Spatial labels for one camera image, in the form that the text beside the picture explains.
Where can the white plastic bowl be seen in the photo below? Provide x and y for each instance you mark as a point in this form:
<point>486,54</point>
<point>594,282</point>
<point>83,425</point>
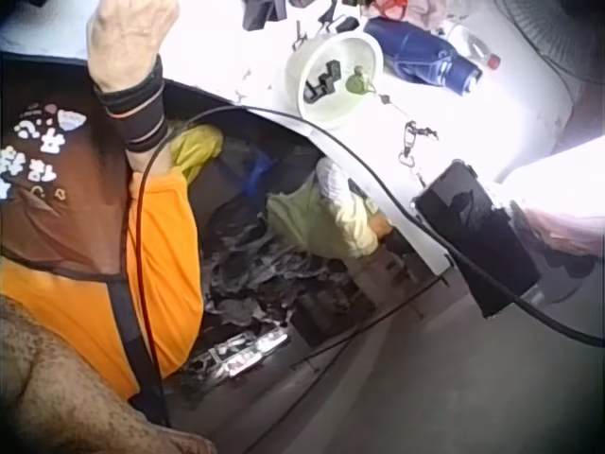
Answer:
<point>347,111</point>

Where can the pale green and white bag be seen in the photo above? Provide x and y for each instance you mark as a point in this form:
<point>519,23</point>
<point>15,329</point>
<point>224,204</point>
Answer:
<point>326,217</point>

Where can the person's right hand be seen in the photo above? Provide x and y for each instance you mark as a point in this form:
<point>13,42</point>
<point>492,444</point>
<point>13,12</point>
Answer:
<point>127,42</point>

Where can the blue bag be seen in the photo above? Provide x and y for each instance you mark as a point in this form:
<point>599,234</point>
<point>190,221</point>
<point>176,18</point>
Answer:
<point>260,172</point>

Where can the black clip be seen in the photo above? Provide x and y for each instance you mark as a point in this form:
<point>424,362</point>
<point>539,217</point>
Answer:
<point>260,12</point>

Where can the black rectangular case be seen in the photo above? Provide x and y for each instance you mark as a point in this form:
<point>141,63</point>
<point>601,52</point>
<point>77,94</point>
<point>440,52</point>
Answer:
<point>477,236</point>

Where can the heap of black plastic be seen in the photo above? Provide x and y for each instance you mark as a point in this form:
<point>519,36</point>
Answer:
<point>264,279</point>

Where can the tray of small parts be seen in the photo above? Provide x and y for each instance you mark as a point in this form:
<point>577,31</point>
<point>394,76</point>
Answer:
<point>246,357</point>

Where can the pink cloth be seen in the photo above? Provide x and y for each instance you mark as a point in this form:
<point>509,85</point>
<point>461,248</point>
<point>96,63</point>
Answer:
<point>427,12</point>

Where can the pale plastic bag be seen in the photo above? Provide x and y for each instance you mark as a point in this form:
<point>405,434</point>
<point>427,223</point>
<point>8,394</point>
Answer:
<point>562,208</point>

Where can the grey round base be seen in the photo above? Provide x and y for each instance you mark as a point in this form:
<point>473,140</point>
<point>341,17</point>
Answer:
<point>562,281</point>

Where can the black plastic bracket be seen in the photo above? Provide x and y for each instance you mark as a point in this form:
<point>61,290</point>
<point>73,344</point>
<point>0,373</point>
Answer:
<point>323,78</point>

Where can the metal snap hook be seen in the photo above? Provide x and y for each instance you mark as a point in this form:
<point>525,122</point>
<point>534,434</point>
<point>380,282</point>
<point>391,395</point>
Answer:
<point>409,142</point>

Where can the black small parts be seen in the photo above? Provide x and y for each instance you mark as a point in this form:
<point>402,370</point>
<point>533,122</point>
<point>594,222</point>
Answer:
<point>331,26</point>

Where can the blue pouch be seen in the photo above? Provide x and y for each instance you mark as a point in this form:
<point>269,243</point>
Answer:
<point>420,47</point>

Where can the yellow-green bag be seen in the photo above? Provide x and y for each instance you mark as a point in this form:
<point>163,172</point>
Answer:
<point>196,149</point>

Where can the black striped wrist support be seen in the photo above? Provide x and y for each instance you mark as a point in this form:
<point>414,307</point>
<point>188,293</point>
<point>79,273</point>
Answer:
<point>132,109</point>

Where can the thin black rod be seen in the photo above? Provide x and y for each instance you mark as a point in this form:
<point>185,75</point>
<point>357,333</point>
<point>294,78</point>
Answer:
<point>368,324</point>

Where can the clear bottle with red cap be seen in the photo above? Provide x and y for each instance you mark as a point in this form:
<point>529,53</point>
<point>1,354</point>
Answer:
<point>472,45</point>

